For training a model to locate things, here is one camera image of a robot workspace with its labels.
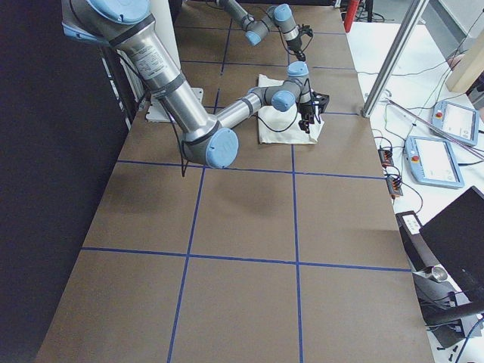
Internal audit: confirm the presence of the cream long-sleeve printed shirt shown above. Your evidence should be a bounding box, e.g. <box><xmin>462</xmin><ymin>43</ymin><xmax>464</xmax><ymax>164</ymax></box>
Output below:
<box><xmin>257</xmin><ymin>86</ymin><xmax>324</xmax><ymax>144</ymax></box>

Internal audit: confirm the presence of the far orange connector block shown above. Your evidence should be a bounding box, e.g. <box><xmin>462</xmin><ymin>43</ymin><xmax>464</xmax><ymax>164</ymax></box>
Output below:
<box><xmin>377</xmin><ymin>147</ymin><xmax>394</xmax><ymax>168</ymax></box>

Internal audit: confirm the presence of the near grey teach pendant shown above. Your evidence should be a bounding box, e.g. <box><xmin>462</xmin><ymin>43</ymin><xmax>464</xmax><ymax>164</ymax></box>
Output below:
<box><xmin>405</xmin><ymin>136</ymin><xmax>464</xmax><ymax>189</ymax></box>

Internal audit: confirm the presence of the red fire extinguisher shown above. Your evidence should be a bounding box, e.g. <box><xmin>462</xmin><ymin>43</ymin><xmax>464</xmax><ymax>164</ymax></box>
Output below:
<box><xmin>343</xmin><ymin>0</ymin><xmax>360</xmax><ymax>33</ymax></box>

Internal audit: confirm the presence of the near orange connector block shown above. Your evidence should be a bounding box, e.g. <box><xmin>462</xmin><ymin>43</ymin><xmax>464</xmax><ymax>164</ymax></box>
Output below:
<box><xmin>386</xmin><ymin>174</ymin><xmax>403</xmax><ymax>199</ymax></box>

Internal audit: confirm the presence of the grey aluminium frame post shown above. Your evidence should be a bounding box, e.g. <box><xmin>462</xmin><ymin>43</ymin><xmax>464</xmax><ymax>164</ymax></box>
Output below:
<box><xmin>361</xmin><ymin>0</ymin><xmax>430</xmax><ymax>118</ymax></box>

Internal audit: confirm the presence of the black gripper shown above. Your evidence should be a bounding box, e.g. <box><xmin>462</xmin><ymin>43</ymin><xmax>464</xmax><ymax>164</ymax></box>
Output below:
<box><xmin>287</xmin><ymin>24</ymin><xmax>313</xmax><ymax>61</ymax></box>
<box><xmin>298</xmin><ymin>101</ymin><xmax>317</xmax><ymax>134</ymax></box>

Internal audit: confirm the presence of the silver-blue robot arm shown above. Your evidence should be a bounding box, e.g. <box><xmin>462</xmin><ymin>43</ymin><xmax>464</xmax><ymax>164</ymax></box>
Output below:
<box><xmin>215</xmin><ymin>0</ymin><xmax>313</xmax><ymax>61</ymax></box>
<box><xmin>61</xmin><ymin>1</ymin><xmax>329</xmax><ymax>169</ymax></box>

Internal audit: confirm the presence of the orange connector block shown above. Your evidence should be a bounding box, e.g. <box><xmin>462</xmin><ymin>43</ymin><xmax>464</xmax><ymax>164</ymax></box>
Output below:
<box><xmin>386</xmin><ymin>174</ymin><xmax>403</xmax><ymax>199</ymax></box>
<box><xmin>377</xmin><ymin>147</ymin><xmax>394</xmax><ymax>168</ymax></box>

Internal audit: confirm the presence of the black box white label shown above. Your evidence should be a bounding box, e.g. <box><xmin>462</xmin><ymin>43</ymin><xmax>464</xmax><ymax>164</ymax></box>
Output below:
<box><xmin>396</xmin><ymin>211</ymin><xmax>422</xmax><ymax>235</ymax></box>

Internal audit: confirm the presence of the black monitor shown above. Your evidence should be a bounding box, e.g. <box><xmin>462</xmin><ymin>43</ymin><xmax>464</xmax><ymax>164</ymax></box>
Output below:
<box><xmin>420</xmin><ymin>186</ymin><xmax>483</xmax><ymax>301</ymax></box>

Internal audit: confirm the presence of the far grey teach pendant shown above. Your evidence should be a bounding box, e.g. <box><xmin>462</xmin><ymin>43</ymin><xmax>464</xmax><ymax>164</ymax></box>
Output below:
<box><xmin>431</xmin><ymin>101</ymin><xmax>479</xmax><ymax>147</ymax></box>

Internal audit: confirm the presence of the grey teach pendant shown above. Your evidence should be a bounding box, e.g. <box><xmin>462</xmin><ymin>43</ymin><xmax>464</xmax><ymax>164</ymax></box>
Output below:
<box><xmin>405</xmin><ymin>136</ymin><xmax>464</xmax><ymax>189</ymax></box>
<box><xmin>431</xmin><ymin>101</ymin><xmax>479</xmax><ymax>147</ymax></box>

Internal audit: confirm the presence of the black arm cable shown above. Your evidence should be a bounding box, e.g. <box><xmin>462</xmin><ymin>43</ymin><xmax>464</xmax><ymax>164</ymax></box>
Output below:
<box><xmin>256</xmin><ymin>81</ymin><xmax>317</xmax><ymax>133</ymax></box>

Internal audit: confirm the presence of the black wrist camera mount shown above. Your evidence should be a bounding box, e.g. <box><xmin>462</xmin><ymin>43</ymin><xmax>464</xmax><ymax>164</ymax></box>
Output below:
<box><xmin>312</xmin><ymin>91</ymin><xmax>330</xmax><ymax>115</ymax></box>

